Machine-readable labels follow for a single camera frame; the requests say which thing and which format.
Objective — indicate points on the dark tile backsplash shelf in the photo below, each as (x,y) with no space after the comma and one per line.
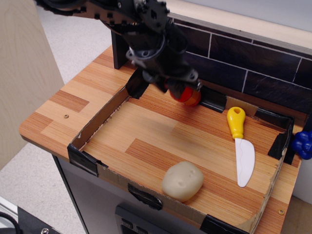
(253,57)

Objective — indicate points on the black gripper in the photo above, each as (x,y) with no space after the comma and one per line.
(166,69)

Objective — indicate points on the red hot sauce bottle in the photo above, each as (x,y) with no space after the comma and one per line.
(184,94)

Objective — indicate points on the yellow handled toy knife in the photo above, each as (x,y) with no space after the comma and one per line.
(244,150)

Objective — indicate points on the beige toy potato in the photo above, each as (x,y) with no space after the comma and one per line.
(182,181)

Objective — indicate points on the blue toy grapes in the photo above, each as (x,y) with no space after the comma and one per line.
(302,144)

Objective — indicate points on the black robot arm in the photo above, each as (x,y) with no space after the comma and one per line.
(156,45)

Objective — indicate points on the grey cabinet under table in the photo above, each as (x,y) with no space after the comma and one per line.
(95,201)

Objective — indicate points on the taped cardboard fence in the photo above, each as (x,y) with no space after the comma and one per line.
(131,143)

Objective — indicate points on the light wooden panel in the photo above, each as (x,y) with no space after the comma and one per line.
(28,71)

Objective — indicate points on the black equipment with cable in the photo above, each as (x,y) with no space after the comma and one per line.
(23,222)

